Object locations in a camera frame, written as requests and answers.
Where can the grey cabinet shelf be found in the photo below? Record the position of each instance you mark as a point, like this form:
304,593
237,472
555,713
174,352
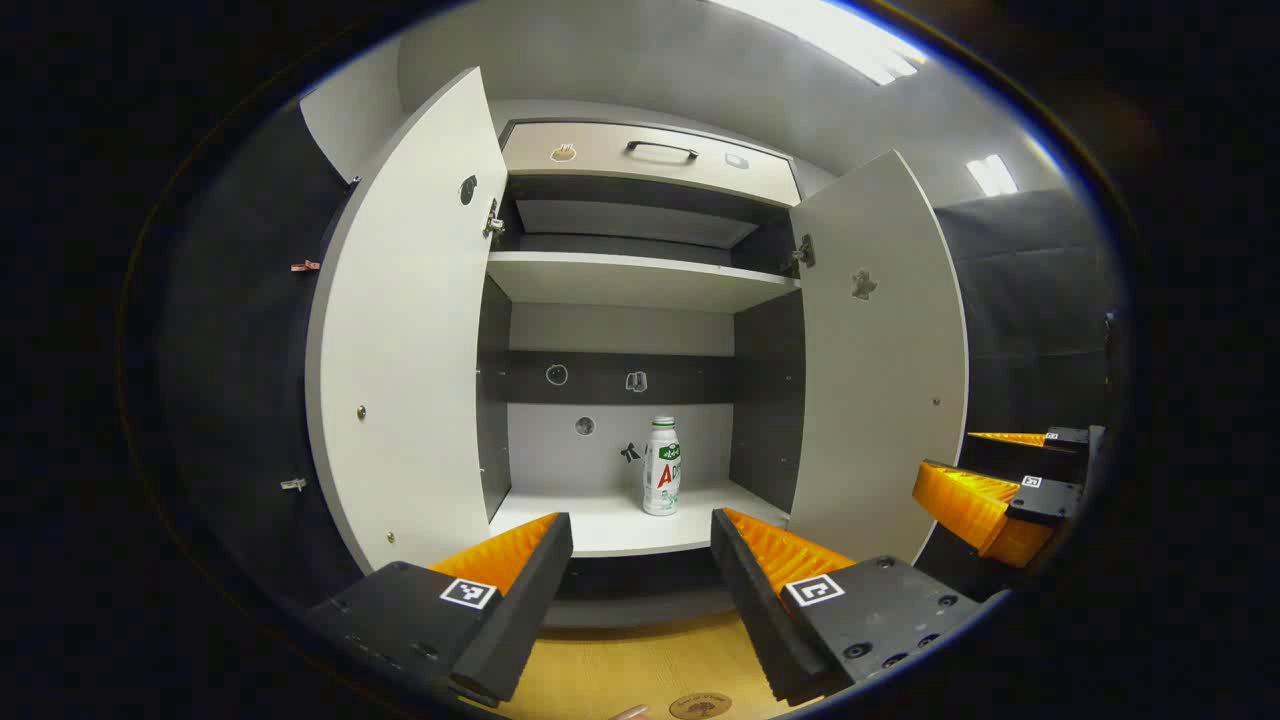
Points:
630,222

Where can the white and grey cabinet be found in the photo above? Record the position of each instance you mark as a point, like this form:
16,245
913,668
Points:
620,330

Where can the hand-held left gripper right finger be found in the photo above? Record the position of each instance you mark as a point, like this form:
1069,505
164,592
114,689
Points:
760,610

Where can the white plastic bottle green label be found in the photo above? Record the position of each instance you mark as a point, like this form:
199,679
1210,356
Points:
661,470

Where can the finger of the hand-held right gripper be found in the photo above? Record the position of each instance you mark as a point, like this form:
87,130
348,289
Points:
1045,498
1020,458

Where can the white cabinet shelf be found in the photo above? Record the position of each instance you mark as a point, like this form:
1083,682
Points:
630,280
600,525

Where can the silver clip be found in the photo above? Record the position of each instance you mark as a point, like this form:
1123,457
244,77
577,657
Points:
294,484

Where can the small ceiling light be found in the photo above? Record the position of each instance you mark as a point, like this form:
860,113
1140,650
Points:
991,175

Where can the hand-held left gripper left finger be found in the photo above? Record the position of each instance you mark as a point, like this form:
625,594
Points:
520,610

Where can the white cabinet door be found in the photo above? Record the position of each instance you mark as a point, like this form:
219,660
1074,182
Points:
410,350
880,380

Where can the long ceiling light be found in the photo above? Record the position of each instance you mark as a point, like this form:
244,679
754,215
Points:
830,35

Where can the black backdrop cloth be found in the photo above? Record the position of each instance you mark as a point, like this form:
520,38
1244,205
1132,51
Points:
1030,300
250,380

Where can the round brown coaster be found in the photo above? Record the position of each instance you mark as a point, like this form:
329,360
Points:
700,707

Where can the pink clip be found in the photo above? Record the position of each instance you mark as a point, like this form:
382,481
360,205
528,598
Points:
305,266

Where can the white cabinet drawer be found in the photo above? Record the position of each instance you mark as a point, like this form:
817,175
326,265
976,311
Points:
600,165

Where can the metal door hinge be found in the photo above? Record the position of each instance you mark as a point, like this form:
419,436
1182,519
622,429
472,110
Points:
803,252
493,222

